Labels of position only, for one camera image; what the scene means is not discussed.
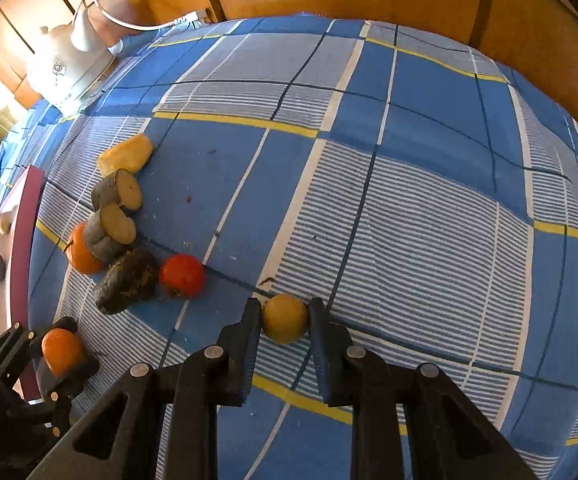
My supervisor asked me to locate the red tomato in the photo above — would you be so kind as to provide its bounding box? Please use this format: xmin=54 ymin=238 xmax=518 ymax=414
xmin=159 ymin=254 xmax=206 ymax=300

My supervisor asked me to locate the pale yellow peeled chunk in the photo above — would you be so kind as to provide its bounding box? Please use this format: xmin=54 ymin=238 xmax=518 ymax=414
xmin=97 ymin=134 xmax=154 ymax=178

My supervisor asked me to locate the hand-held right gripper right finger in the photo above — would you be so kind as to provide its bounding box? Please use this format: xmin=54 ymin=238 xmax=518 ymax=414
xmin=309 ymin=298 xmax=537 ymax=480

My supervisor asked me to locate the orange mandarin with stem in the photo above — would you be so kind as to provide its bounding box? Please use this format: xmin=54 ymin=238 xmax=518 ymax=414
xmin=67 ymin=222 xmax=107 ymax=276

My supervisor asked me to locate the silver kettle base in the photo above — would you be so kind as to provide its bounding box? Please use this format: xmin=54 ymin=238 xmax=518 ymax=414
xmin=56 ymin=57 xmax=120 ymax=113

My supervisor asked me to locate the white ceramic electric kettle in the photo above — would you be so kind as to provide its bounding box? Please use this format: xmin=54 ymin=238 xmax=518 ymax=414
xmin=25 ymin=0 xmax=117 ymax=108

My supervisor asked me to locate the blue plaid tablecloth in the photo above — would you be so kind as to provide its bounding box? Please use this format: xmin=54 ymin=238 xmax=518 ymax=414
xmin=0 ymin=12 xmax=578 ymax=480

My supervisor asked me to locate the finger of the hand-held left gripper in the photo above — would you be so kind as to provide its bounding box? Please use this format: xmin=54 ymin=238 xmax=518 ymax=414
xmin=0 ymin=316 xmax=78 ymax=386
xmin=36 ymin=355 xmax=100 ymax=437

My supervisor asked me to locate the white power cable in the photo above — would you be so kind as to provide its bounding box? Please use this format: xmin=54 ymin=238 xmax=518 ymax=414
xmin=83 ymin=0 xmax=210 ymax=31

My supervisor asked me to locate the dark square wood block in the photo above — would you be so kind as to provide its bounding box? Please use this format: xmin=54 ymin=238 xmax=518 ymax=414
xmin=83 ymin=203 xmax=137 ymax=263

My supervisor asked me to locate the pink-rimmed white box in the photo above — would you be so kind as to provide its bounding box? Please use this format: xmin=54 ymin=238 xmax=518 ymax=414
xmin=0 ymin=165 xmax=46 ymax=403

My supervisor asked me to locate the yellow round fruit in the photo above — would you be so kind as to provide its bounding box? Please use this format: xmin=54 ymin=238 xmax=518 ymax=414
xmin=261 ymin=294 xmax=310 ymax=344

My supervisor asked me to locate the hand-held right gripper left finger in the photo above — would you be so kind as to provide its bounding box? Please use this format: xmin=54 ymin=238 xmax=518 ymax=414
xmin=26 ymin=298 xmax=262 ymax=480

